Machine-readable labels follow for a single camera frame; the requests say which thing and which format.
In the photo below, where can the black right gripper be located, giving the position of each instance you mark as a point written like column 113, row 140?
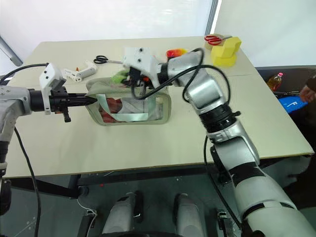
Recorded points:
column 133, row 74

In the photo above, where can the white glue gun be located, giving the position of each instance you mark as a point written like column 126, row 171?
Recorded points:
column 85, row 70

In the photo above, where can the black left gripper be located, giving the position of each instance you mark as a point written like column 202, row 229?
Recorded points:
column 58, row 100

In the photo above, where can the grey robot leg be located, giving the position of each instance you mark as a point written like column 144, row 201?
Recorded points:
column 119, row 214
column 188, row 214

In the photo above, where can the oil bottle with red cap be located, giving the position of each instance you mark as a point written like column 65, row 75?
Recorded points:
column 274, row 82

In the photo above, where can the green pouch with clear window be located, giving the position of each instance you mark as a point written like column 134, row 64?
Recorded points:
column 153, row 111

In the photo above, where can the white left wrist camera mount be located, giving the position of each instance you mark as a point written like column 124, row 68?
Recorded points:
column 50, row 75

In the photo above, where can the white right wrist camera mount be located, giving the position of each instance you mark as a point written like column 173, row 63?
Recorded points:
column 138, row 58

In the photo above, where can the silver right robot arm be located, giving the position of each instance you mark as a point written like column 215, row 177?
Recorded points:
column 209, row 86

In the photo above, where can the grey window frame post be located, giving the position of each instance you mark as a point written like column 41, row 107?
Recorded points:
column 211, row 17

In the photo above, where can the black table frame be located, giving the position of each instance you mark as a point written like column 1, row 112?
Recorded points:
column 56, row 188

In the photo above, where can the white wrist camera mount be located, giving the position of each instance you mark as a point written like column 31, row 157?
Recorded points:
column 138, row 58
column 50, row 75

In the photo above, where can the red yellow plush toy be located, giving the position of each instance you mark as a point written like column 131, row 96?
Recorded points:
column 175, row 52

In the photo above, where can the grey metal post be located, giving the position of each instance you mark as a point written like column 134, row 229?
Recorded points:
column 10, row 53

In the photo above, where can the person's hand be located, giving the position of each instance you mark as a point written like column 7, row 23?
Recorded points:
column 308, row 92

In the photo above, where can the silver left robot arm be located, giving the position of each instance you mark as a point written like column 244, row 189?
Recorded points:
column 12, row 98

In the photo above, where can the yellow foam block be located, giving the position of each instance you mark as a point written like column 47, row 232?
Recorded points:
column 225, row 61
column 228, row 47

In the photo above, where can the blue box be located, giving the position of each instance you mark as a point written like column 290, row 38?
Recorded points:
column 292, row 103

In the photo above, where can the black storage bin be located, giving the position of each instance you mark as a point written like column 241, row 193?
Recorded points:
column 284, row 74

